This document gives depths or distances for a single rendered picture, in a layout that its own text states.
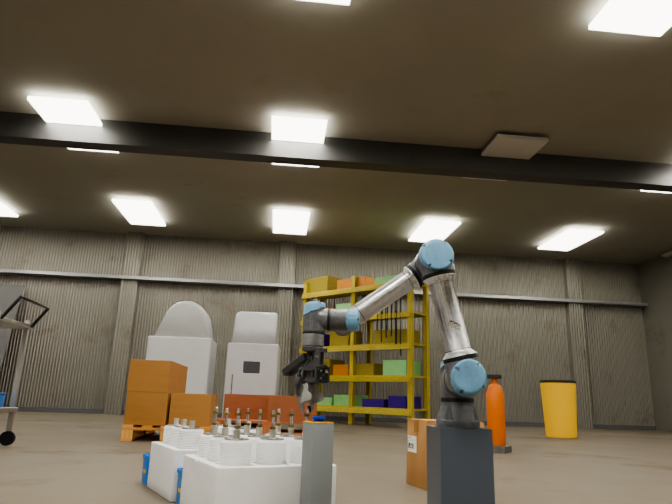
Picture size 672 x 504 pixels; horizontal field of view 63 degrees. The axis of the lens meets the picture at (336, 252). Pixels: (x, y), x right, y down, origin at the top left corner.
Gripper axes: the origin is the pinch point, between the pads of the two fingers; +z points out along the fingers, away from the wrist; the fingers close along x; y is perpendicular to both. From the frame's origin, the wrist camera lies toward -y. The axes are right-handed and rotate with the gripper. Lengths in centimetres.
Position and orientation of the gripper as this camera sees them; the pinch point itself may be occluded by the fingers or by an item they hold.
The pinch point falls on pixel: (305, 408)
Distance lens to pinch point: 191.0
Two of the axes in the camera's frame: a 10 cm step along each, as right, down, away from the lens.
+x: 6.5, 2.2, 7.3
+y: 7.6, -1.4, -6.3
